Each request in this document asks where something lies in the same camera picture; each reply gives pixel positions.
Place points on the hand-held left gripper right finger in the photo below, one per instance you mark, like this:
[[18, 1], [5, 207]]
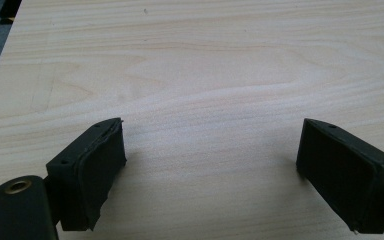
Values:
[[343, 173]]

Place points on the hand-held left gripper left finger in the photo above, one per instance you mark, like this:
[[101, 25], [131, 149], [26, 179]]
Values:
[[90, 173]]

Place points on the black stand base, yellow stripes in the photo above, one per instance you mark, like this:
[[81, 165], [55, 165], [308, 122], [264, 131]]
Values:
[[9, 10]]

